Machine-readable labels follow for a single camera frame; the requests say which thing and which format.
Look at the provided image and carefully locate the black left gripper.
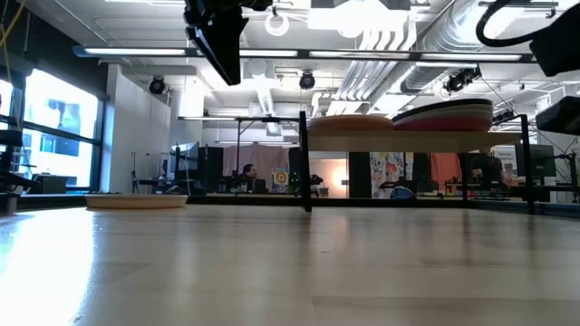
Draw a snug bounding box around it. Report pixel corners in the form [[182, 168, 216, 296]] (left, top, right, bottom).
[[183, 0, 273, 87]]

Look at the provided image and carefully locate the dark green plate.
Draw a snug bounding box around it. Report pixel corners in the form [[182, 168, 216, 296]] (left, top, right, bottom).
[[391, 98, 494, 124]]

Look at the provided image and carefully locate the grey-green plate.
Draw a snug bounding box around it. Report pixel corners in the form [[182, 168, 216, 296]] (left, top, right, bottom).
[[393, 110, 494, 126]]

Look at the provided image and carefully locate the magenta plate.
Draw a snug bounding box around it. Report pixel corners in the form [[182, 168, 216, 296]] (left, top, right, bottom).
[[392, 115, 494, 133]]

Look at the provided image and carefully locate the tan brown plate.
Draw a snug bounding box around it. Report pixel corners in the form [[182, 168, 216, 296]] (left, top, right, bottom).
[[307, 114, 394, 133]]

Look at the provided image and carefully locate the greyish beige plate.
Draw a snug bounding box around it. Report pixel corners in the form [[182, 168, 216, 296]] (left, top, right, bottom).
[[84, 193, 189, 211]]

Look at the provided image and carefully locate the wooden shelf with black legs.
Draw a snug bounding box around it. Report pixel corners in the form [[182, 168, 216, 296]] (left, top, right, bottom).
[[297, 110, 536, 215]]

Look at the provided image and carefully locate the background computer monitor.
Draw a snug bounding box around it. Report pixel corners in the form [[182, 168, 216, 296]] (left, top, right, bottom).
[[169, 140, 200, 182], [516, 143, 557, 178]]

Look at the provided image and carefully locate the overhead light bar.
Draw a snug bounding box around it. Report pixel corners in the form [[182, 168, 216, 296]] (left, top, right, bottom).
[[72, 43, 538, 63]]

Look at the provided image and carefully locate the person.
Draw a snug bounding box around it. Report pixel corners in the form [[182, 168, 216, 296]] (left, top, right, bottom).
[[469, 151, 507, 189], [237, 162, 259, 194]]

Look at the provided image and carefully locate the pink curtain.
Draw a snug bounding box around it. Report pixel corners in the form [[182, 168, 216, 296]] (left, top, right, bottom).
[[221, 144, 291, 191]]

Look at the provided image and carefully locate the black cabinet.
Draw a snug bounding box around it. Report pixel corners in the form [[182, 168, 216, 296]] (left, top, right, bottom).
[[198, 145, 226, 194]]

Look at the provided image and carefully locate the orange cloth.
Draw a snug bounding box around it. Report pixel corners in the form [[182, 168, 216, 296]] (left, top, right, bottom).
[[429, 152, 463, 194]]

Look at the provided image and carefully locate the target sign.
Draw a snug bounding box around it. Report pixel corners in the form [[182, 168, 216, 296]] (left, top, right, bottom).
[[271, 168, 291, 195]]

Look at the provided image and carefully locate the large window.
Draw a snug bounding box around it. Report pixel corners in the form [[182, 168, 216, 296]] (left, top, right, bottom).
[[0, 67, 103, 191]]

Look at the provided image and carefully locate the dark blue round object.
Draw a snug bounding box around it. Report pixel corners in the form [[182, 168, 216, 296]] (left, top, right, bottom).
[[389, 185, 416, 200]]

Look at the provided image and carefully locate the colourful poster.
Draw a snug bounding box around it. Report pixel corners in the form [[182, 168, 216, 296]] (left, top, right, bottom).
[[369, 151, 407, 198]]

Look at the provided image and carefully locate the dark box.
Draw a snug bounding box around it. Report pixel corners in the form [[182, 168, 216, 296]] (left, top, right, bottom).
[[31, 174, 69, 195]]

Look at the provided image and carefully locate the black background desk frame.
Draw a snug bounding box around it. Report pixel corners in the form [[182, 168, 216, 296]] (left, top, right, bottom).
[[177, 115, 301, 182]]

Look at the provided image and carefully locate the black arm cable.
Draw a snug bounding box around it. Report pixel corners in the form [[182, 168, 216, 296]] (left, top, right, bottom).
[[475, 0, 561, 49]]

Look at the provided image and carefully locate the silver ceiling duct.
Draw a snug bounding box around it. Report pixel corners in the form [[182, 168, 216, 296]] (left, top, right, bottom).
[[371, 0, 499, 114]]

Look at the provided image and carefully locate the black aluminium table frame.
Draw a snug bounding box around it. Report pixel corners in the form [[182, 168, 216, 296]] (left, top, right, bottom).
[[17, 193, 580, 214]]

